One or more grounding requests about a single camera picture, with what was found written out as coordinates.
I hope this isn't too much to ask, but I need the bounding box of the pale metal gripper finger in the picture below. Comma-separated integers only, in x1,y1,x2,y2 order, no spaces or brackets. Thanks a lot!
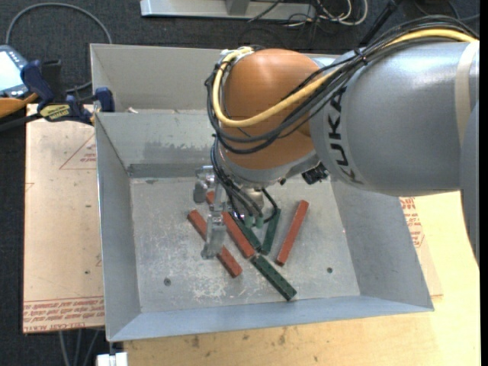
211,221,226,258
201,213,215,261

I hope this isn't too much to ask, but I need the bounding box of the black cylinder on white bracket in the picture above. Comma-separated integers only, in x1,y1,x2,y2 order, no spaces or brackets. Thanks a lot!
300,162,331,186

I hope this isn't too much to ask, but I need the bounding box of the grey metal bin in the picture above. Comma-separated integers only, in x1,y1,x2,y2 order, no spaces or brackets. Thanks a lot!
90,43,435,343

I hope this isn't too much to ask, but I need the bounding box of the brown cardboard board, red print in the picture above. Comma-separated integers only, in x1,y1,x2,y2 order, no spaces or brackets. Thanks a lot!
22,103,445,335

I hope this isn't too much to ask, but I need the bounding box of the dark green flat block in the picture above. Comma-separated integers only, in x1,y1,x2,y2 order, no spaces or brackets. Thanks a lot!
233,216,269,255
250,255,298,302
260,207,282,256

